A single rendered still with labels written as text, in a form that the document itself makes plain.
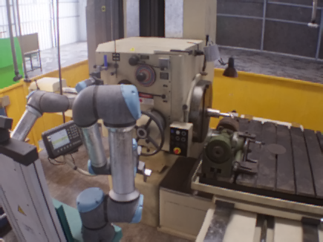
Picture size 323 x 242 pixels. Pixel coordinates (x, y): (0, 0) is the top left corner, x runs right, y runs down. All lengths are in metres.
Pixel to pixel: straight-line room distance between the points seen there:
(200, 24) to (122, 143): 1.76
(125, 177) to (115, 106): 0.26
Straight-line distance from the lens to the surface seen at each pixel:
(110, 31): 2.86
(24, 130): 1.46
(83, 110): 0.85
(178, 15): 2.49
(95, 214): 1.00
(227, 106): 4.43
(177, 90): 1.89
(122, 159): 0.88
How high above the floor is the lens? 2.17
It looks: 25 degrees down
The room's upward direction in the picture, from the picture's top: straight up
